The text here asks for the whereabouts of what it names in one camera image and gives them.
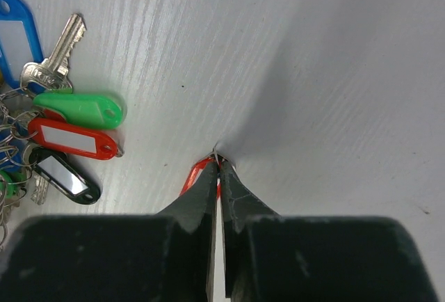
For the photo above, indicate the green key tag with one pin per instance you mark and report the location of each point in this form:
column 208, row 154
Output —
column 13, row 185

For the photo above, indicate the blue key tag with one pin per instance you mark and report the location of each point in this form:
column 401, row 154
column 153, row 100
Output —
column 19, row 40

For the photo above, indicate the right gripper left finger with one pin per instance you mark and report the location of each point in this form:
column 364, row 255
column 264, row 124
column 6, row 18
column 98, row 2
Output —
column 191, row 245

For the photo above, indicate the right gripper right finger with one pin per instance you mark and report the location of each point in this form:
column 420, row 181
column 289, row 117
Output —
column 239, row 206

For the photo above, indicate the key with green tag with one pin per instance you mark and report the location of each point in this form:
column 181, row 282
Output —
column 93, row 111

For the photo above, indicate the black key tag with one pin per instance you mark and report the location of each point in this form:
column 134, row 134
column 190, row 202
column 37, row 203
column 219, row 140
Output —
column 66, row 177

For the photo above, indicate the silver key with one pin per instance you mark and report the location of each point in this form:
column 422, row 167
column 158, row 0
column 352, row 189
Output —
column 52, row 73

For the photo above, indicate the key with red tag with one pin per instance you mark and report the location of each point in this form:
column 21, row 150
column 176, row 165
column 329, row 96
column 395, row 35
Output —
column 198, row 167

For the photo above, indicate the red key tag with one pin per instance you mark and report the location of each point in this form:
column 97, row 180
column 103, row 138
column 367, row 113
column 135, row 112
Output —
column 72, row 139

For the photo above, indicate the metal key holder red handle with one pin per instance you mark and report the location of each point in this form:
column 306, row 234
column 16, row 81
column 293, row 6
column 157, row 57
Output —
column 11, row 156

